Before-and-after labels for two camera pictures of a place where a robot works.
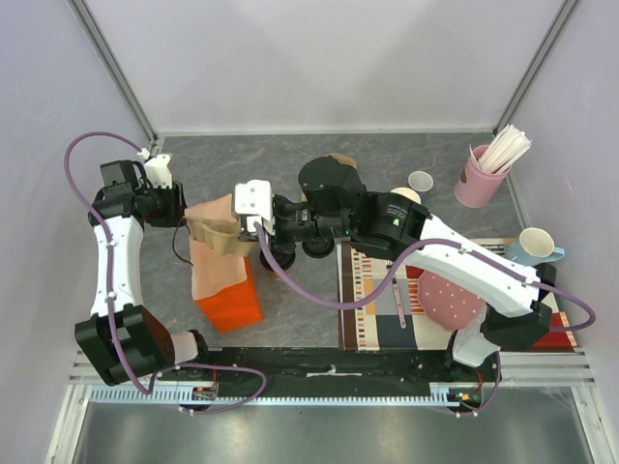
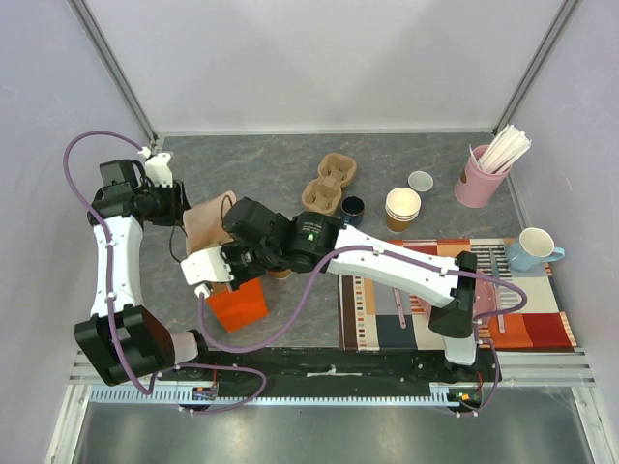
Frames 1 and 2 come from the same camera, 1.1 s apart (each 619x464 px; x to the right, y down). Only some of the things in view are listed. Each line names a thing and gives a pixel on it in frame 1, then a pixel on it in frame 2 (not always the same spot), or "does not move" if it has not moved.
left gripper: (175, 217) does not move
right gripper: (279, 218) → (237, 264)
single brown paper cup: (287, 274) does not move
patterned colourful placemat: (379, 306) does not move
